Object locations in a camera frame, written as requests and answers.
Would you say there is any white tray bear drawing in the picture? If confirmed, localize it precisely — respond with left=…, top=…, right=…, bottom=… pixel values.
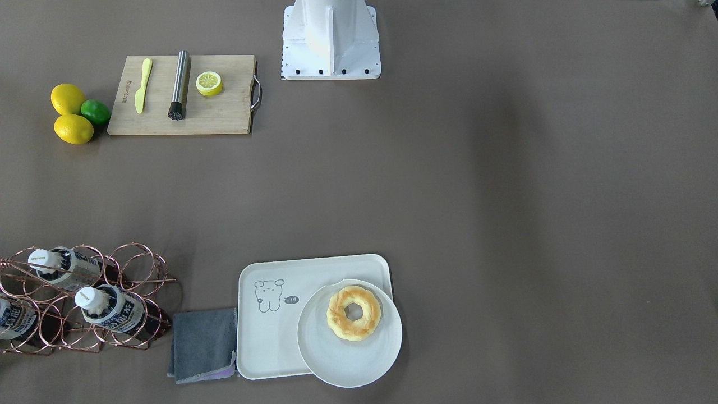
left=236, top=254, right=393, bottom=379

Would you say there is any green lime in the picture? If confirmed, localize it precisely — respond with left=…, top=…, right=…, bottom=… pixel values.
left=80, top=99, right=111, bottom=126

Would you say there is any yellow lemon lower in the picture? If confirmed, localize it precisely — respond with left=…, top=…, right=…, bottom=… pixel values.
left=54, top=114, right=95, bottom=145

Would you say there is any yellow plastic knife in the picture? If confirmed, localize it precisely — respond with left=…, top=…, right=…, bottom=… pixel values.
left=134, top=57, right=153, bottom=114

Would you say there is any yellow lemon upper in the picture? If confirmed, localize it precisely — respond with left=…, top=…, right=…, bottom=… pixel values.
left=50, top=84, right=86, bottom=116

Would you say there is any tea bottle in rack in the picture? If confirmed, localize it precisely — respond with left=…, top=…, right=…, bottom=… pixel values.
left=74, top=284, right=172, bottom=342

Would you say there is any white round plate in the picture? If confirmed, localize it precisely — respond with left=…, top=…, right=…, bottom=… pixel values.
left=297, top=279, right=403, bottom=388

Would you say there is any tea bottle at edge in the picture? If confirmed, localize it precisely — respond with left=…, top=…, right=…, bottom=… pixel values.
left=1, top=296, right=61, bottom=348

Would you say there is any glazed donut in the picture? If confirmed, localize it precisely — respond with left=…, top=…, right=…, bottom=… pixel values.
left=326, top=286, right=382, bottom=342

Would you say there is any wooden cutting board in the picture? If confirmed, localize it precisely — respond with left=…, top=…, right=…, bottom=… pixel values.
left=107, top=54, right=259, bottom=136

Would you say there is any yellow lemon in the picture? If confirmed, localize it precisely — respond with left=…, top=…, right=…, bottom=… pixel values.
left=50, top=84, right=86, bottom=116
left=54, top=114, right=95, bottom=145

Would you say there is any tea bottle white cap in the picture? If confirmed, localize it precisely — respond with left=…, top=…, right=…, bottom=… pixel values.
left=27, top=246, right=123, bottom=292

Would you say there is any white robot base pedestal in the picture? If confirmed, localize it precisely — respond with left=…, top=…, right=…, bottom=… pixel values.
left=280, top=1, right=382, bottom=80

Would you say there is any copper wire bottle rack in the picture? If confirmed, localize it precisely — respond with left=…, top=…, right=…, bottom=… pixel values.
left=2, top=242, right=178, bottom=355

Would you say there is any grey folded cloth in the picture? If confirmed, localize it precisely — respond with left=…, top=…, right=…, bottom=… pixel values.
left=167, top=309, right=237, bottom=384

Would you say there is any half lemon slice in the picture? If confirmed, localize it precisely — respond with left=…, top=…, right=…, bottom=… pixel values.
left=195, top=71, right=223, bottom=97

